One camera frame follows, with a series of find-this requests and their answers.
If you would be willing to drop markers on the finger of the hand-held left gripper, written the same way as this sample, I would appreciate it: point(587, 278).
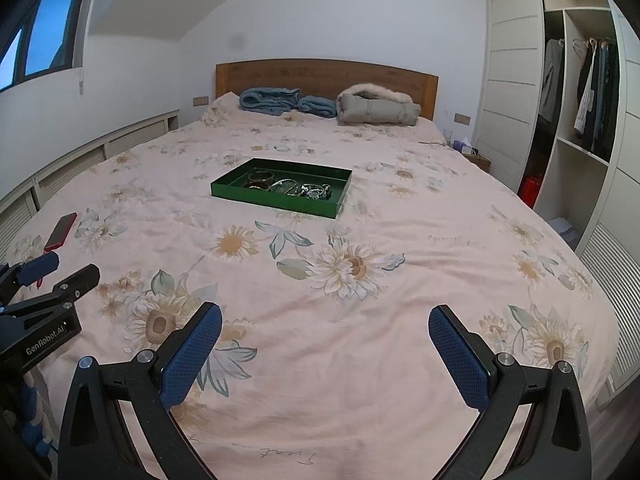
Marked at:
point(75, 285)
point(37, 266)

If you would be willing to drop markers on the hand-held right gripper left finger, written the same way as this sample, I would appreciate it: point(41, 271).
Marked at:
point(195, 355)

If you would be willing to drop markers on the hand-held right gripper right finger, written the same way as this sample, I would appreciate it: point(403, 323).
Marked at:
point(457, 355)

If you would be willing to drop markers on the green tray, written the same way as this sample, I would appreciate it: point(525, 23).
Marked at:
point(235, 191)

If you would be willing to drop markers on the amber bangle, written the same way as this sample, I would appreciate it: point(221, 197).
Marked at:
point(252, 186)

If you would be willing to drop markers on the brown wooden bangle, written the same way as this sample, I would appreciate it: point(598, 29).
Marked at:
point(261, 175)

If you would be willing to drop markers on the silver jewelry pieces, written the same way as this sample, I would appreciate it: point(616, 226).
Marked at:
point(315, 191)

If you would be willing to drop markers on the red phone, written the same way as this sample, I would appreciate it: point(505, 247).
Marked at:
point(61, 230)

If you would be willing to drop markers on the white radiator cover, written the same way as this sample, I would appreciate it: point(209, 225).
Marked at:
point(75, 160)

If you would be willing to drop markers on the floral bed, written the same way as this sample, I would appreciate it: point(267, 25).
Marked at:
point(350, 285)

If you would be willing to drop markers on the folded white papers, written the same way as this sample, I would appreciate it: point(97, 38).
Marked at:
point(564, 230)

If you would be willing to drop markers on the white vent grille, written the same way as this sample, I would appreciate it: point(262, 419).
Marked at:
point(612, 290)

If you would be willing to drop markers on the red bag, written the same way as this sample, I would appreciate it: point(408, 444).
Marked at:
point(531, 191)

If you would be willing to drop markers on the wooden nightstand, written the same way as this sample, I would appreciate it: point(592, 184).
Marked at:
point(480, 161)

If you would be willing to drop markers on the tissue box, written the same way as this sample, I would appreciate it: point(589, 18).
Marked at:
point(463, 146)

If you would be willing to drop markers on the window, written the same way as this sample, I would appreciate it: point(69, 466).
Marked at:
point(40, 25)

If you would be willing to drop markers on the beige fur-trimmed jacket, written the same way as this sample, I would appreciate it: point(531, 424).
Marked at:
point(375, 110)

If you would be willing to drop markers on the blue blanket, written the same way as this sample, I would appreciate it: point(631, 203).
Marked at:
point(275, 100)

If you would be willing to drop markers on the grey hanging garment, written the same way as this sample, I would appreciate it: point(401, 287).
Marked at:
point(550, 80)

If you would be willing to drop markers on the hanging clothes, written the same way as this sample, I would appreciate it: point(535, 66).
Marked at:
point(595, 95)

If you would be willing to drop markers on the white wardrobe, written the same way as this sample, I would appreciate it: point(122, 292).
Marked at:
point(510, 60)

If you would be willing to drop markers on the wooden headboard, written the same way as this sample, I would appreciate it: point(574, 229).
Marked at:
point(325, 72)

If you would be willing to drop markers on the wall socket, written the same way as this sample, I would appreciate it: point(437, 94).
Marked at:
point(200, 101)
point(462, 119)

